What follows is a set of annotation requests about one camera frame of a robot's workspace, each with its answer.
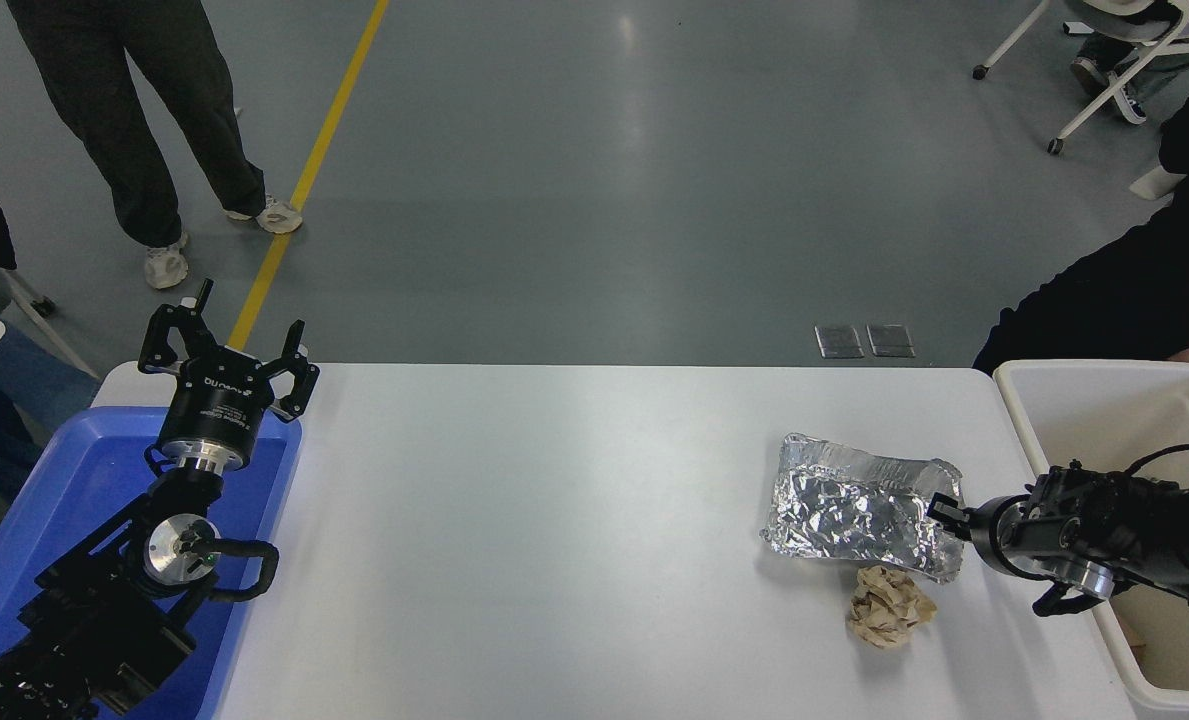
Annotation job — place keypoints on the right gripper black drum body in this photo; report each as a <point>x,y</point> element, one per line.
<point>1002,535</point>

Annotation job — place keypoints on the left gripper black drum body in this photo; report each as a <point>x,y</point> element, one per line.
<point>216,405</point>

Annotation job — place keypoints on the silver foil tray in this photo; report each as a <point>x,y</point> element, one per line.
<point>849,505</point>

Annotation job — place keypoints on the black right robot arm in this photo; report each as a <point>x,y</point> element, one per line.
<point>1144,530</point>

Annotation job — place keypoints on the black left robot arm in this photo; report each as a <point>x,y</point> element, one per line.
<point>104,610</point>

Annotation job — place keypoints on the grey metal floor plate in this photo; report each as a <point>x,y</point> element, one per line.
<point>891,340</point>
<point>839,341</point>

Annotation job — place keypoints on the crumpled tan paper ball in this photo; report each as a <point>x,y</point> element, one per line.
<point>889,607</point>

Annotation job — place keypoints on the grey chair leg with caster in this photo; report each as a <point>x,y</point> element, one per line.
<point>39,320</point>

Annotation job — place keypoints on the large pale plastic bin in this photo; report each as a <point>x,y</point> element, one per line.
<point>1104,410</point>

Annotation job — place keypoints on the blue plastic tray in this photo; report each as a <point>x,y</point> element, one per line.
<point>64,480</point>

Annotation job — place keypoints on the standing person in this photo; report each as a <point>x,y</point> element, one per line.
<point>124,100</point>

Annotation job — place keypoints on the small white block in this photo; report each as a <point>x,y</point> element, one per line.
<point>1156,182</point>

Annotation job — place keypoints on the person on white chair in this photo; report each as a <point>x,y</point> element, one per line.
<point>1104,75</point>

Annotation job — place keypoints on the white wheeled chair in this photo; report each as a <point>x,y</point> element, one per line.
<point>1154,50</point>

